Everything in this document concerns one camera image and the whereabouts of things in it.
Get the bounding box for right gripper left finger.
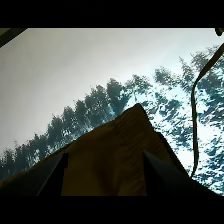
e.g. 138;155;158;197
36;151;70;197

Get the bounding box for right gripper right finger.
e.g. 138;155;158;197
142;151;214;197

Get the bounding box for brown pants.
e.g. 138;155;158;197
0;42;224;197

